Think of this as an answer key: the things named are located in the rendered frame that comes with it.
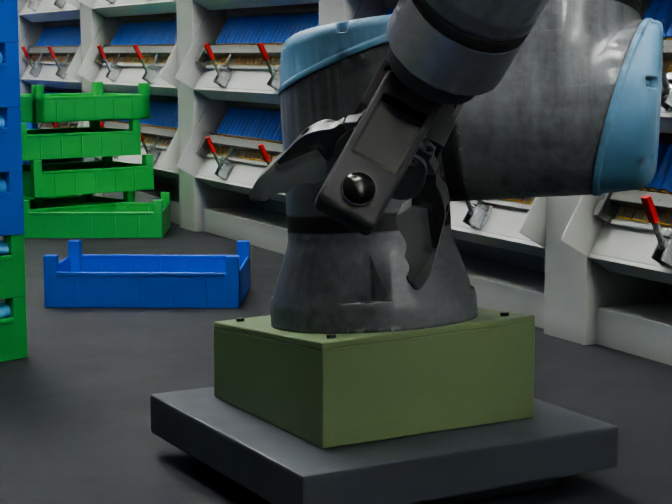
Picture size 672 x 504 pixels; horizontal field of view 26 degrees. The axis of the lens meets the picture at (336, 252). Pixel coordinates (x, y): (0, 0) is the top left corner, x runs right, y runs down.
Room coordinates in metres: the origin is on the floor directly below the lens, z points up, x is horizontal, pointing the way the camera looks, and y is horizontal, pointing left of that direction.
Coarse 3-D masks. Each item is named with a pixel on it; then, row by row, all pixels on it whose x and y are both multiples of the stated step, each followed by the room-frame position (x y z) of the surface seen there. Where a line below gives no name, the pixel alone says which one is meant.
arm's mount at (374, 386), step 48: (240, 336) 1.32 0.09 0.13; (288, 336) 1.23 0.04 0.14; (336, 336) 1.22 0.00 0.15; (384, 336) 1.21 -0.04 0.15; (432, 336) 1.23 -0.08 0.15; (480, 336) 1.26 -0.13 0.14; (528, 336) 1.28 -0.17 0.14; (240, 384) 1.32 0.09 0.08; (288, 384) 1.23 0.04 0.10; (336, 384) 1.19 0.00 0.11; (384, 384) 1.21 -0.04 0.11; (432, 384) 1.23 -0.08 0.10; (480, 384) 1.26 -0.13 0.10; (528, 384) 1.28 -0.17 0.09; (336, 432) 1.19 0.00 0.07; (384, 432) 1.21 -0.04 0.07
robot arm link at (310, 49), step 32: (320, 32) 1.27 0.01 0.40; (352, 32) 1.26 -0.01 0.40; (384, 32) 1.27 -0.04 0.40; (288, 64) 1.30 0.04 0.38; (320, 64) 1.27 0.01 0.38; (352, 64) 1.26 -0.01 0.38; (288, 96) 1.30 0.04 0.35; (320, 96) 1.27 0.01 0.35; (352, 96) 1.26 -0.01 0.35; (288, 128) 1.30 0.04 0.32; (448, 160) 1.25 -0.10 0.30; (288, 192) 1.31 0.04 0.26
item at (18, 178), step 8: (8, 176) 1.82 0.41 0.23; (16, 176) 1.83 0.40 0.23; (8, 184) 1.82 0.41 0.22; (16, 184) 1.82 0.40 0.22; (0, 192) 1.81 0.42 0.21; (8, 192) 1.82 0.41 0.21; (16, 192) 1.82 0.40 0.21; (0, 200) 1.81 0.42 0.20; (8, 200) 1.82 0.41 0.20; (16, 200) 1.82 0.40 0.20; (0, 208) 1.81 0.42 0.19; (8, 208) 1.82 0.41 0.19; (16, 208) 1.82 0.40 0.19; (0, 216) 1.81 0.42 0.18; (8, 216) 1.82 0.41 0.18; (16, 216) 1.82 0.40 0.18; (0, 224) 1.81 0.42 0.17; (8, 224) 1.82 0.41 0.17; (16, 224) 1.82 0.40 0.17; (0, 232) 1.81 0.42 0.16; (8, 232) 1.82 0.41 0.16; (16, 232) 1.82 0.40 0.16
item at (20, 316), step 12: (12, 300) 1.82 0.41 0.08; (24, 300) 1.83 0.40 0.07; (12, 312) 1.82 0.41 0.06; (24, 312) 1.83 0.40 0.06; (0, 324) 1.80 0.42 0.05; (12, 324) 1.82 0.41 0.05; (24, 324) 1.83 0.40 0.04; (0, 336) 1.80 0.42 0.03; (12, 336) 1.82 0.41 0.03; (24, 336) 1.83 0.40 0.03; (0, 348) 1.80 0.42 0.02; (12, 348) 1.82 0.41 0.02; (24, 348) 1.83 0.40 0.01; (0, 360) 1.80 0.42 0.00
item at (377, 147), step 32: (384, 96) 1.04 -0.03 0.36; (416, 96) 1.04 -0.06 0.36; (384, 128) 1.03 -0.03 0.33; (416, 128) 1.03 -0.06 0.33; (352, 160) 1.01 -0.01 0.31; (384, 160) 1.02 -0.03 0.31; (320, 192) 1.00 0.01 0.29; (352, 192) 1.00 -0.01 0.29; (384, 192) 1.01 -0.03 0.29; (352, 224) 1.01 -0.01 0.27
